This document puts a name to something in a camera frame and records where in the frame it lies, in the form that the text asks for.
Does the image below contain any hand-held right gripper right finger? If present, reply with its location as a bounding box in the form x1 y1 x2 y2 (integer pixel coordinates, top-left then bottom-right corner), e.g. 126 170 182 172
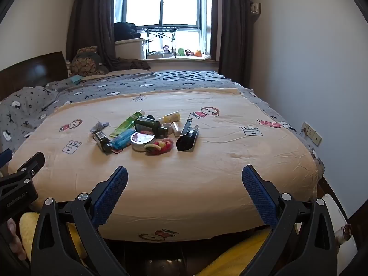
239 164 338 276

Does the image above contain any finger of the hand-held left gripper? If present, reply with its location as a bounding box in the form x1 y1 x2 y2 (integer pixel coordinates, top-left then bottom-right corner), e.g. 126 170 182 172
0 151 46 193
0 149 13 167

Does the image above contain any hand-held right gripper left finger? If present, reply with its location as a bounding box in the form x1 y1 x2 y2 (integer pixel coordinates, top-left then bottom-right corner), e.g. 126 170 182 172
30 166 130 276

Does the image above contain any black bottle with white label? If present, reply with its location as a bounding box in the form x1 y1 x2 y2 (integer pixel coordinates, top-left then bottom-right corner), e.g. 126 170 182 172
93 131 112 154

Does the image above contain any blue plastic packet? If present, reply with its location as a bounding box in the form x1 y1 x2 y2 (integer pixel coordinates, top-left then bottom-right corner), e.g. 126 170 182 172
111 128 137 150

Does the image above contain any round metal tin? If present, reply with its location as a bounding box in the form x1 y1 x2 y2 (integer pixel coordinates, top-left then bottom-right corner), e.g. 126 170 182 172
131 131 156 152

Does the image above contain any green tube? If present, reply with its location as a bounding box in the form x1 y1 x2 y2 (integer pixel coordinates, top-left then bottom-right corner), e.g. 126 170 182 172
110 110 146 138

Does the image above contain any dark green bottle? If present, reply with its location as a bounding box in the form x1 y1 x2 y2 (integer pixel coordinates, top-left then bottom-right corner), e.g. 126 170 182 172
134 116 170 139

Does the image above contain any pale yellow bottle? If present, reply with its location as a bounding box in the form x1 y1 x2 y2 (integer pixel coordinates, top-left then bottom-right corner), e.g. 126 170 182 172
158 112 181 124

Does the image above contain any person's left hand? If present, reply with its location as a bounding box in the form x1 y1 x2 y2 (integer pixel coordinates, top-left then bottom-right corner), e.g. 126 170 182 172
7 217 28 261

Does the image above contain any grey printed pillow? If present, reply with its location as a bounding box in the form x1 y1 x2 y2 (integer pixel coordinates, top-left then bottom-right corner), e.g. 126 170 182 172
0 86 60 150

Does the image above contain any beige printed blanket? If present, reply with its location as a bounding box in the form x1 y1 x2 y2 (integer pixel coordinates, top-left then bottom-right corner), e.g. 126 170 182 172
8 88 320 242

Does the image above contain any dark wooden headboard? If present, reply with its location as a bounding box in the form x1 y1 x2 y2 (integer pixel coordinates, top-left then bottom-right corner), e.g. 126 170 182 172
0 51 68 102

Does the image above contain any brown patterned plush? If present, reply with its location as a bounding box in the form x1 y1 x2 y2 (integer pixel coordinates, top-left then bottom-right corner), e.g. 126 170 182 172
67 46 109 78

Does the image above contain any dark cloth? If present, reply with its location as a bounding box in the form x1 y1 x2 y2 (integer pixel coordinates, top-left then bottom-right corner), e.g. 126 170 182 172
108 57 152 71

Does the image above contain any white storage box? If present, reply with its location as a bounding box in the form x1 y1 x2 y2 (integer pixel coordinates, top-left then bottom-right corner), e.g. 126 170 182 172
115 37 146 60

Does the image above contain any dark brown curtain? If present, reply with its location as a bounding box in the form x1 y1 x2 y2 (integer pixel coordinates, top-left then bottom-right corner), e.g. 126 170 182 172
66 0 125 73
209 0 251 77

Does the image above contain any dark blue plush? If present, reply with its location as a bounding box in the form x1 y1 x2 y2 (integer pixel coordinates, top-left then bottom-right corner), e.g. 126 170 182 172
114 21 141 41

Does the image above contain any window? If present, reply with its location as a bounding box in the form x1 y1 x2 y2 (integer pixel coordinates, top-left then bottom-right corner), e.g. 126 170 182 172
114 0 212 57

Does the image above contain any dark wooden bed frame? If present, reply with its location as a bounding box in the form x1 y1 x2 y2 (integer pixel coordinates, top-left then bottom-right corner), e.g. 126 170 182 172
315 175 345 209

